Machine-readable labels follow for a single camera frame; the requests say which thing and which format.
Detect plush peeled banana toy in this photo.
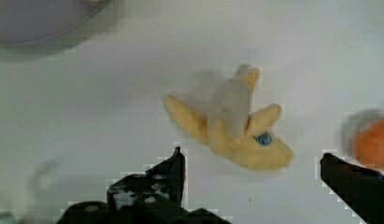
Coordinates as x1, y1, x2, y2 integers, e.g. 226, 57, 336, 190
164, 64, 293, 171

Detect grey round plate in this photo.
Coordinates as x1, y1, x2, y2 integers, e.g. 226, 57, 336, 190
0, 0, 112, 46

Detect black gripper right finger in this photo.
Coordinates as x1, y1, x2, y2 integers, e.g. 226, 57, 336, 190
320, 153, 384, 224

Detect green enamel mug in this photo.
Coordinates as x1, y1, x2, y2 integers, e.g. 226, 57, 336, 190
0, 212, 17, 224

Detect orange plush fruit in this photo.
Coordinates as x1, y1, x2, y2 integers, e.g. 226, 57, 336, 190
352, 119, 384, 170

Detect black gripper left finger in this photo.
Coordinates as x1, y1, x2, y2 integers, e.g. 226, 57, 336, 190
57, 147, 231, 224

